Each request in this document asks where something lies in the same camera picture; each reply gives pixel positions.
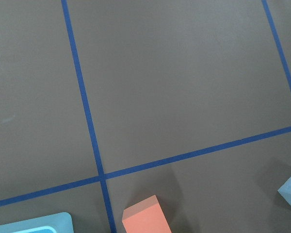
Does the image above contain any cyan plastic bin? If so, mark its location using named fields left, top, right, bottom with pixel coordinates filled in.
left=0, top=212, right=74, bottom=233

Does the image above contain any orange foam cube left side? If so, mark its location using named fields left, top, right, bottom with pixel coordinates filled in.
left=122, top=195, right=171, bottom=233

